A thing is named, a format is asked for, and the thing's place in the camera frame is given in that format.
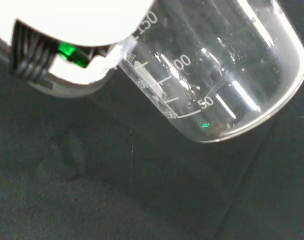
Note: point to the black cloth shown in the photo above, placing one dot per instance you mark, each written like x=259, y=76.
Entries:
x=91, y=175

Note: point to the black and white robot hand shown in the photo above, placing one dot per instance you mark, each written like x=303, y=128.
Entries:
x=74, y=22

